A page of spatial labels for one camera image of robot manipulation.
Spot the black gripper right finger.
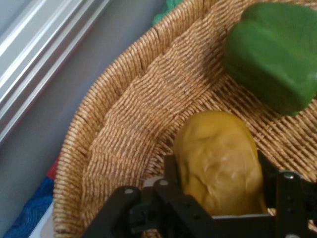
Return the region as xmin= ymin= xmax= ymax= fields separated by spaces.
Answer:
xmin=257 ymin=150 xmax=317 ymax=238

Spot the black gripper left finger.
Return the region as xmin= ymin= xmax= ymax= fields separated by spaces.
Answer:
xmin=81 ymin=153 xmax=216 ymax=238

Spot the yellow-brown potato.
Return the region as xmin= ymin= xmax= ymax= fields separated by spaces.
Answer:
xmin=172 ymin=110 xmax=269 ymax=217

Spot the woven wicker basket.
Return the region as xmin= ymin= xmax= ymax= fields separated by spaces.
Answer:
xmin=53 ymin=0 xmax=317 ymax=238

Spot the small red-orange object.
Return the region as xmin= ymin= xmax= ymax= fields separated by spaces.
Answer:
xmin=46 ymin=156 xmax=61 ymax=180

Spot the green bell pepper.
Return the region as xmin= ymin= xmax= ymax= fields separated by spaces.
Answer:
xmin=222 ymin=1 xmax=317 ymax=117

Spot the green cloth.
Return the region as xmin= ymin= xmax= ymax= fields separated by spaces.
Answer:
xmin=151 ymin=0 xmax=185 ymax=25

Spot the aluminium wall rail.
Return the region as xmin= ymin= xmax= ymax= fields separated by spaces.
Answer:
xmin=0 ymin=0 xmax=112 ymax=144

